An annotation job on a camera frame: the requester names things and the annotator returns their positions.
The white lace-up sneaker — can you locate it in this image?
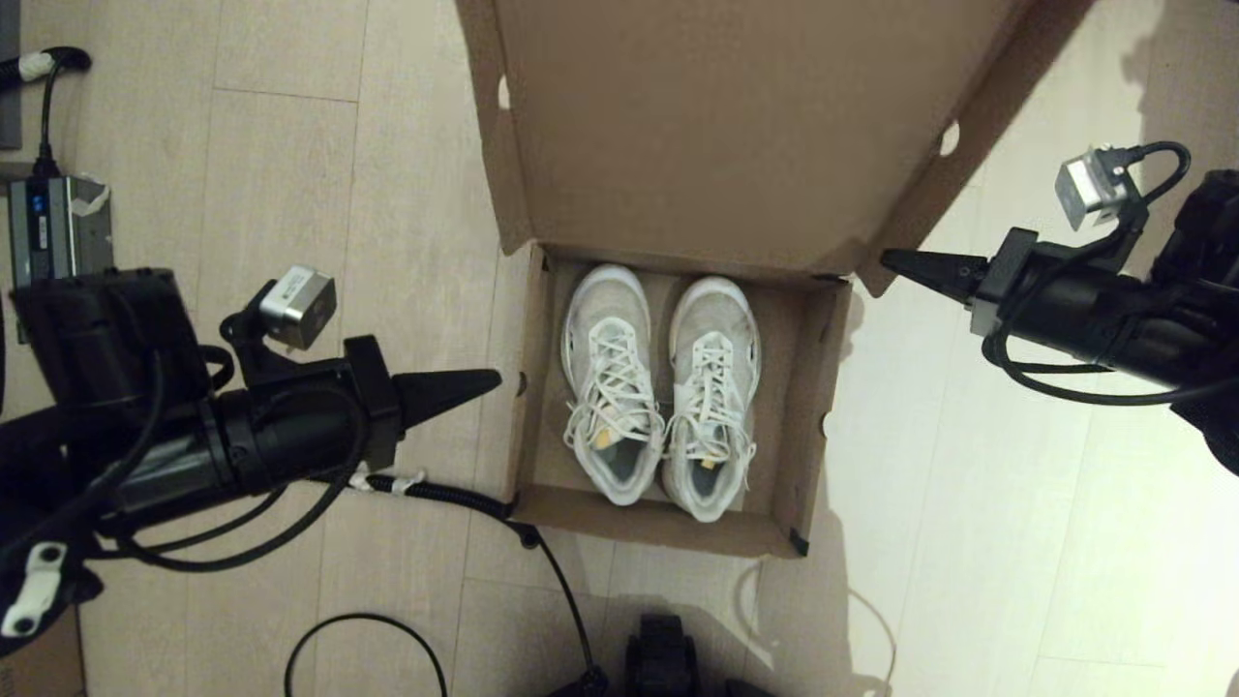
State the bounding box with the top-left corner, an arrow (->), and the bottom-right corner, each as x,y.
660,276 -> 764,525
560,263 -> 670,508

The brown cardboard shoe box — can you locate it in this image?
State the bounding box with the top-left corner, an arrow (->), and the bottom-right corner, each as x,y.
455,0 -> 1095,561

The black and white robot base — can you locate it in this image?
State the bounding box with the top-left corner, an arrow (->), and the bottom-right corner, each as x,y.
547,613 -> 775,697

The grey power supply box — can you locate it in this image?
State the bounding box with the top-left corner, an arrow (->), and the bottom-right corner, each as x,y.
8,174 -> 115,288

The flat brown cardboard piece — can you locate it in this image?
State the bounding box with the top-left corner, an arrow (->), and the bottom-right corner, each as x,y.
0,605 -> 87,697

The black coiled cable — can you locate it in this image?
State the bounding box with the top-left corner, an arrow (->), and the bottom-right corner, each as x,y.
363,471 -> 607,694

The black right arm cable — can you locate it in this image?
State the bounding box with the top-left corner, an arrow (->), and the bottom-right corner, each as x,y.
981,141 -> 1239,408

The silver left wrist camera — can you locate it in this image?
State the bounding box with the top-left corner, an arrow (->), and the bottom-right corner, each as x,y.
258,266 -> 339,351

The thin black cable loop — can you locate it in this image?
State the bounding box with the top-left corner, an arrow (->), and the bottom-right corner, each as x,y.
286,612 -> 449,697

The black power plug cable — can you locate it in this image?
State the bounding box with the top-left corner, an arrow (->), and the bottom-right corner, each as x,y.
0,46 -> 94,181

